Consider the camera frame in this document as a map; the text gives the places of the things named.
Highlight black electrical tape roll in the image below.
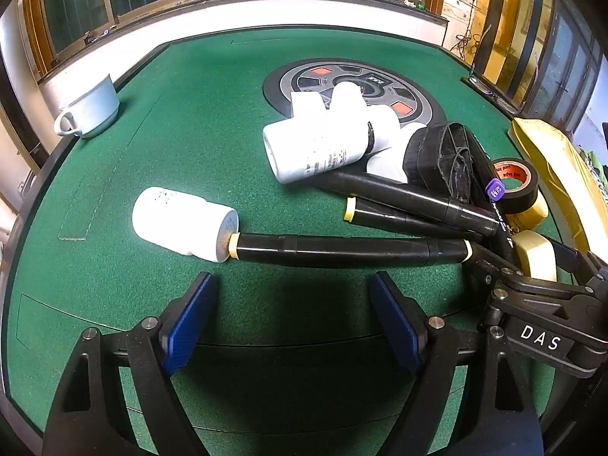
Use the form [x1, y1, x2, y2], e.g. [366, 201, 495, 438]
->
[494, 158, 539, 214]

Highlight white enamel mug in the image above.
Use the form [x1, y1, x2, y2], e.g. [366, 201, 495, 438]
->
[54, 75, 120, 139]

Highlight cream masking tape roll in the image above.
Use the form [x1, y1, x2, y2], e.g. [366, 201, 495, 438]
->
[511, 230, 557, 282]

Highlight round grey control panel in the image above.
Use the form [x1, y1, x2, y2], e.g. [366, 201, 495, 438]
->
[261, 57, 447, 130]

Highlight black marker purple cap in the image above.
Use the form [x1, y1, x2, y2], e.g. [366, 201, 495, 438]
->
[466, 129, 518, 264]

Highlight short black marker yellow cap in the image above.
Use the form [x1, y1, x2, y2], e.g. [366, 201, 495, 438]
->
[343, 196, 481, 242]

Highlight slim white bottle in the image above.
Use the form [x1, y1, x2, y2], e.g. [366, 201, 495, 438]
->
[291, 81, 367, 119]

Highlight large white bottle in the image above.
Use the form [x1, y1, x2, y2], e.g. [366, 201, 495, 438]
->
[262, 116, 369, 184]

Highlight white pill bottle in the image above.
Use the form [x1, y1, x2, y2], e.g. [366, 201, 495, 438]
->
[132, 186, 239, 264]

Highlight black marker yellow caps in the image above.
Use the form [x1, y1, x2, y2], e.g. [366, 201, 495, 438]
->
[228, 233, 474, 269]

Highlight yellow cardboard box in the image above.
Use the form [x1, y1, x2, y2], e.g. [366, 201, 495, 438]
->
[508, 117, 607, 260]

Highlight thick black marker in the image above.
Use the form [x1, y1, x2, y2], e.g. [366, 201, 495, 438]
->
[310, 169, 501, 236]

